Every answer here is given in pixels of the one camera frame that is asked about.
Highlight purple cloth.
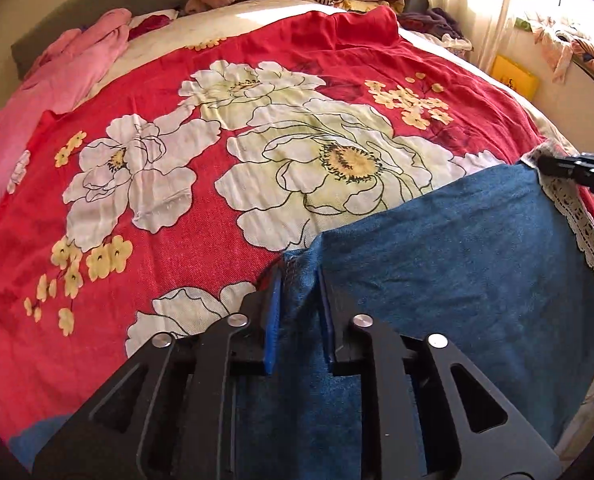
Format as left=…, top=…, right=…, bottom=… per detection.
left=397, top=7, right=470, bottom=48

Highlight dark red cloth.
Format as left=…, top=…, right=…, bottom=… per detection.
left=127, top=14, right=173, bottom=41

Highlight red floral blanket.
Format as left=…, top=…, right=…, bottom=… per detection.
left=0, top=7, right=594, bottom=466

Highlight pink quilt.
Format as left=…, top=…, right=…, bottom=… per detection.
left=0, top=8, right=133, bottom=261

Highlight cream bed sheet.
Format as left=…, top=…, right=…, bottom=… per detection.
left=84, top=0, right=358, bottom=106

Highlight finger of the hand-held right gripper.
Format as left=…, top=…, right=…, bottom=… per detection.
left=537, top=151, right=594, bottom=198

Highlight blue denim pants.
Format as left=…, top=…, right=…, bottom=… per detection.
left=234, top=141, right=594, bottom=480

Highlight white curtain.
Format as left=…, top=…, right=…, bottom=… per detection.
left=422, top=0, right=568, bottom=76

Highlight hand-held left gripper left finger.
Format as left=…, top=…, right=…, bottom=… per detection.
left=30, top=265, right=284, bottom=480

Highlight floral patterned cloth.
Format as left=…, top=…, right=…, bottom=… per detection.
left=514, top=12, right=594, bottom=86

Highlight frilled floral cloth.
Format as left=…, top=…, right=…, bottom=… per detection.
left=439, top=32, right=474, bottom=53

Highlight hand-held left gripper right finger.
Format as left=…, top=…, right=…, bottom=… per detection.
left=317, top=266, right=562, bottom=480

